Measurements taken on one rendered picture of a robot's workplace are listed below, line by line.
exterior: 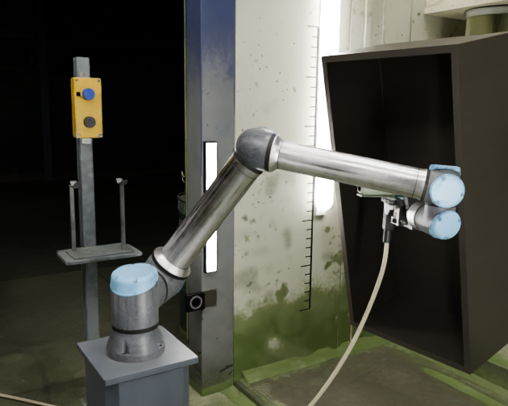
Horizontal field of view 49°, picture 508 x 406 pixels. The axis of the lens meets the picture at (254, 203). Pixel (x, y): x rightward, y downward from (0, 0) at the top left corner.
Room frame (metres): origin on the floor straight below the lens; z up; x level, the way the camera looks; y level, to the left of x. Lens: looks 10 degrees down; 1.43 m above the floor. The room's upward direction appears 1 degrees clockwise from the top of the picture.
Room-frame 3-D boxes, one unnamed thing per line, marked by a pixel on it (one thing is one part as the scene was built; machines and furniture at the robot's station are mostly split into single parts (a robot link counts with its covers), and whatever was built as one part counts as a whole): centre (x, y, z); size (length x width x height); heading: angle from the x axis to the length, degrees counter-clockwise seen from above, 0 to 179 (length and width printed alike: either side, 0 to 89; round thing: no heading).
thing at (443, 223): (1.65, -0.56, 1.10); 0.12 x 0.09 x 0.10; 14
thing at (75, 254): (2.38, 0.68, 0.95); 0.26 x 0.15 x 0.32; 122
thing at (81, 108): (2.46, 0.74, 1.42); 0.12 x 0.06 x 0.26; 122
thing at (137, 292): (1.72, 0.38, 0.83); 0.17 x 0.15 x 0.18; 165
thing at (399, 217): (1.81, -0.52, 1.09); 0.12 x 0.08 x 0.09; 14
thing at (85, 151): (2.51, 0.77, 0.82); 0.06 x 0.06 x 1.64; 32
